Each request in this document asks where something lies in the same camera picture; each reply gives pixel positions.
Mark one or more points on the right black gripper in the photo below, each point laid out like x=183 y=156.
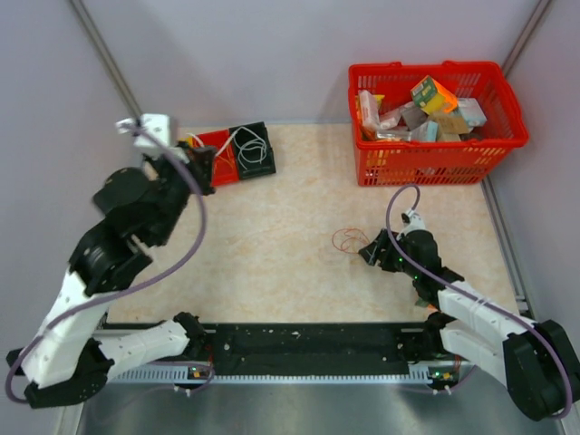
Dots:
x=374 y=251

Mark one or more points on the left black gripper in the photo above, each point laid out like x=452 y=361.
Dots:
x=200 y=164

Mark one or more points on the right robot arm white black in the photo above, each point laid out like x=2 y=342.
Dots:
x=534 y=361

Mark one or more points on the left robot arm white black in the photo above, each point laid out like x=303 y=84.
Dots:
x=67 y=365

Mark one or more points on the red plastic bin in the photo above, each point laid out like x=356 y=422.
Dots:
x=225 y=163

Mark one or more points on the black plastic bin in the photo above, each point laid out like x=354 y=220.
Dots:
x=253 y=150

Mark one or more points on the green orange carton on table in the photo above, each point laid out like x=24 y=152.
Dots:
x=425 y=304

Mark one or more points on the red shopping basket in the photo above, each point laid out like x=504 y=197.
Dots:
x=390 y=163

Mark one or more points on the pink white packet in basket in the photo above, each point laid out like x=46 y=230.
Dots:
x=369 y=110

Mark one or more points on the brown cardboard box in basket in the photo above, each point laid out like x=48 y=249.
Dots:
x=451 y=126

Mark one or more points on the green yellow carton in basket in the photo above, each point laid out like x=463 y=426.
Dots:
x=431 y=96

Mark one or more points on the light blue box in basket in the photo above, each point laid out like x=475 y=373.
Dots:
x=471 y=112

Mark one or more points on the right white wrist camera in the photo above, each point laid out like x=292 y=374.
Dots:
x=412 y=222

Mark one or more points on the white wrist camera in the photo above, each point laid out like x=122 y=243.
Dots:
x=158 y=126
x=412 y=222

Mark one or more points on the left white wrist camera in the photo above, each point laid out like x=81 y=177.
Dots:
x=158 y=126

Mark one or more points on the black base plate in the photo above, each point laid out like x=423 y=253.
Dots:
x=318 y=349

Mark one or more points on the grey slotted cable duct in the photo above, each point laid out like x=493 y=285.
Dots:
x=158 y=374

